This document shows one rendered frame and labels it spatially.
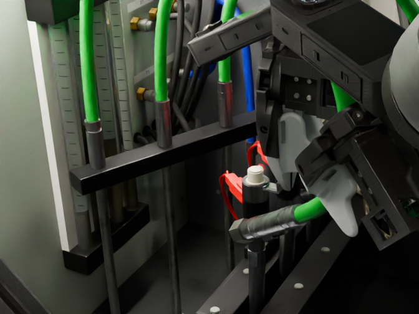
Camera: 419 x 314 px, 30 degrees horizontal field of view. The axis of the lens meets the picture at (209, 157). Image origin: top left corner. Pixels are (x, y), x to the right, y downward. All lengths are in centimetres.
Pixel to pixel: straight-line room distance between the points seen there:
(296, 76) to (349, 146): 24
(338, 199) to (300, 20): 13
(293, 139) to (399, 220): 29
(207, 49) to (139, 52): 35
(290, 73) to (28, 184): 38
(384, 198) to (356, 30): 10
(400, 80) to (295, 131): 35
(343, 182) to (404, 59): 16
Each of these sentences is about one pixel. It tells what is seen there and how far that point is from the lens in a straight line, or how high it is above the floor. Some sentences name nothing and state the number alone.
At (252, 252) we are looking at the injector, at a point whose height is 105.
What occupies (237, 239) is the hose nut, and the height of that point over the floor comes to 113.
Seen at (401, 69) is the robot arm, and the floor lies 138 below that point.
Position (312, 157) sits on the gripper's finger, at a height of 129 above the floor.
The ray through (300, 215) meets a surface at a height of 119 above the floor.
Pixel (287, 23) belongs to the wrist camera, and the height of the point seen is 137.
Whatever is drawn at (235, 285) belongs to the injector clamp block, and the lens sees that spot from 89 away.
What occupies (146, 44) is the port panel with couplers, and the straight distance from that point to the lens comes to 108.
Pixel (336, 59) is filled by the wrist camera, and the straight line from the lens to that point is 44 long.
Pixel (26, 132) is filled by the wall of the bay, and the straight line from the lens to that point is 92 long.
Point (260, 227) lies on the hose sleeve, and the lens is 66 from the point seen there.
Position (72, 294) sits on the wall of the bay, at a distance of 107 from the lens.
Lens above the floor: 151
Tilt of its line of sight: 27 degrees down
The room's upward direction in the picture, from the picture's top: 3 degrees counter-clockwise
